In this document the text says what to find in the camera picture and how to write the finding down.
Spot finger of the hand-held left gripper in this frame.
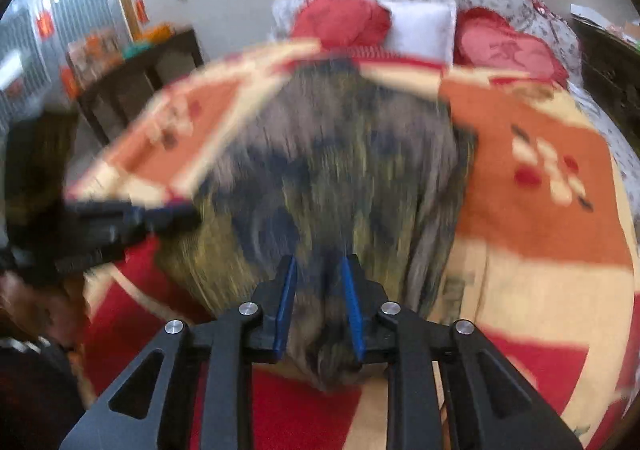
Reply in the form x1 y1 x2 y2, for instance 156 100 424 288
54 231 157 277
66 200 202 233

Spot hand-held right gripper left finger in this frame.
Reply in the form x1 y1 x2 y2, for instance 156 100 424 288
59 254 299 450

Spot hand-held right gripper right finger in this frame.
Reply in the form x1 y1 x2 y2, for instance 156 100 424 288
341 253 584 450

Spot grey olive patterned garment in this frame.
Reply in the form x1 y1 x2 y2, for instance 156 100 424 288
155 58 478 393

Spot person's left forearm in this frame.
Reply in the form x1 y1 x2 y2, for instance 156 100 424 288
0 274 90 356

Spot dark wooden side table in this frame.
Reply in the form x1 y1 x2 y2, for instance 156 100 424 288
75 28 205 146

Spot orange clutter on table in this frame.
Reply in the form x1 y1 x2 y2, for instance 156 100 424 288
60 20 176 98

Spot person's dark sleeve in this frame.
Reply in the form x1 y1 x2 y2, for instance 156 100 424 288
0 342 87 450

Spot red orange cream printed blanket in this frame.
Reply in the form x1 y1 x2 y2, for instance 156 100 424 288
65 38 640 450

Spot red ruffled pillow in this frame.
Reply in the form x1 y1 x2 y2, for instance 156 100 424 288
290 0 392 51

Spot white pillow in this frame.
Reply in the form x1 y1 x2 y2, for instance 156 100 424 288
382 0 458 66

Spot red heart-shaped pillow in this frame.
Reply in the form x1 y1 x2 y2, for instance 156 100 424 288
455 7 571 86

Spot dark wooden nightstand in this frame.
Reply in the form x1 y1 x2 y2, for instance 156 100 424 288
570 13 640 131

